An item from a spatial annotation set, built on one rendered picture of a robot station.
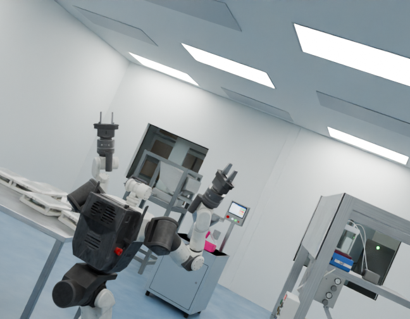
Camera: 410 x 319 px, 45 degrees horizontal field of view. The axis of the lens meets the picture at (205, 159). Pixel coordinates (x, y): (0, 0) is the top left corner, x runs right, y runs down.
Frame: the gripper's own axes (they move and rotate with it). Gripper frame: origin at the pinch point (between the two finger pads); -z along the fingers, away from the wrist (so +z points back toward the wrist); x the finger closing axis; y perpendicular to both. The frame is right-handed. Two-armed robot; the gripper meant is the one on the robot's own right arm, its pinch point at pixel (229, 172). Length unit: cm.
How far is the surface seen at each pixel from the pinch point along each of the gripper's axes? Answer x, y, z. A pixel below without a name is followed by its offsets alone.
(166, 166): 338, 225, 190
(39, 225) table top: 73, -33, 104
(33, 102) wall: 539, 98, 251
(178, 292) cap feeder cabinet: 166, 200, 244
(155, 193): 327, 226, 229
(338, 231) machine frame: -30, 50, -1
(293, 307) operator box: -48, 33, 32
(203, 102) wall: 532, 366, 151
